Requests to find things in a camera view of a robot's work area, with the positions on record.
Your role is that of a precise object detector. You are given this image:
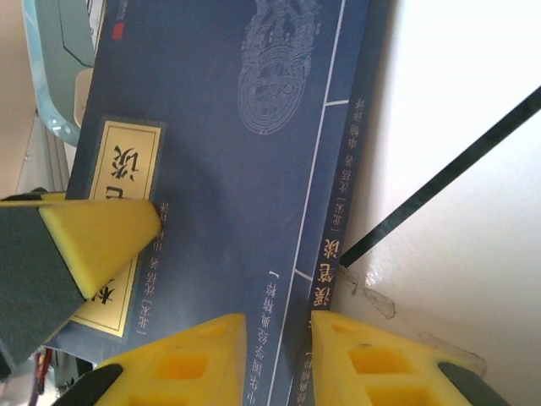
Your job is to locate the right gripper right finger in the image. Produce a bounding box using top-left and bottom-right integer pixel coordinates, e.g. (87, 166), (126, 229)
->
(295, 310), (512, 406)

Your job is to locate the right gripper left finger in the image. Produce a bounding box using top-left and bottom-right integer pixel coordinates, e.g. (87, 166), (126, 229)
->
(54, 312), (249, 406)

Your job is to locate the navy book long gold label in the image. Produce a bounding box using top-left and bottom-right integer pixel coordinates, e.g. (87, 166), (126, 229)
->
(57, 0), (373, 406)

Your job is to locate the mint green pencil case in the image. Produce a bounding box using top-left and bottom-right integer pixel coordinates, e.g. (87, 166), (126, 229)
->
(23, 0), (109, 147)

